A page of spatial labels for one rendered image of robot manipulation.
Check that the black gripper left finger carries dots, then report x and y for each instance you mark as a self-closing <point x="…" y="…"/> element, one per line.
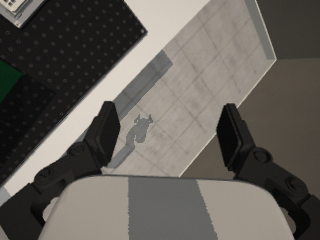
<point x="21" y="216"/>

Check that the green bin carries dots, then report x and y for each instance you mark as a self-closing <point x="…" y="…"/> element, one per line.
<point x="8" y="77"/>

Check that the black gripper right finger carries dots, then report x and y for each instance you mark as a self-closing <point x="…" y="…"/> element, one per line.
<point x="256" y="166"/>

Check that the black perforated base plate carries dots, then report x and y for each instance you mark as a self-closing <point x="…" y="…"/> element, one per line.
<point x="62" y="51"/>

